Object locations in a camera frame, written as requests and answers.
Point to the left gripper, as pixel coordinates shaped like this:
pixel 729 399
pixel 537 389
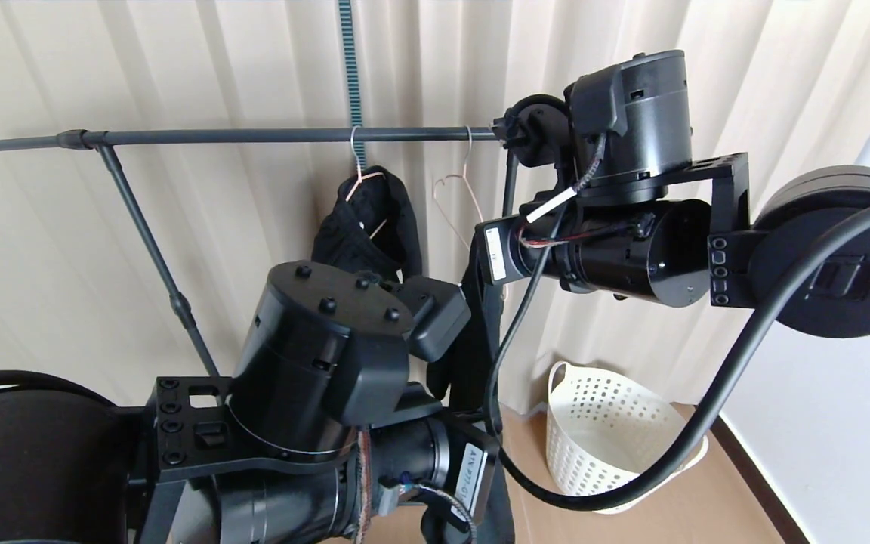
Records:
pixel 291 506

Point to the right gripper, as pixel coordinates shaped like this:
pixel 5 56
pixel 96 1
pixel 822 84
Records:
pixel 631 257

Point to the pink clothes hanger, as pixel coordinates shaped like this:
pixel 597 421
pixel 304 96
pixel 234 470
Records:
pixel 473 202
pixel 363 178

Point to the black garment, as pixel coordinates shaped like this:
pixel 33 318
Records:
pixel 480 332

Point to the black shorts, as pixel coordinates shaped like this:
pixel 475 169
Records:
pixel 397 227

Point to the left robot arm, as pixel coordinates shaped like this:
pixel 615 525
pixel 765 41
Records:
pixel 314 363

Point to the white laundry basket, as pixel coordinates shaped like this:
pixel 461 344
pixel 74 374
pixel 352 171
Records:
pixel 601 423

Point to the black clothes rack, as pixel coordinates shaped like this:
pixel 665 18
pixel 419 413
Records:
pixel 216 136

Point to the beige curtain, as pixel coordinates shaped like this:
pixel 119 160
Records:
pixel 65 75
pixel 745 75

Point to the window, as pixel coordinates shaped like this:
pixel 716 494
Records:
pixel 350 60

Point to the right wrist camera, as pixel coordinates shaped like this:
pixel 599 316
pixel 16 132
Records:
pixel 533 128

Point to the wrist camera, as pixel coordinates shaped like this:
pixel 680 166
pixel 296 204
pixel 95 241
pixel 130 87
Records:
pixel 435 317
pixel 533 128

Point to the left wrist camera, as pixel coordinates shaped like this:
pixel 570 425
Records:
pixel 435 317

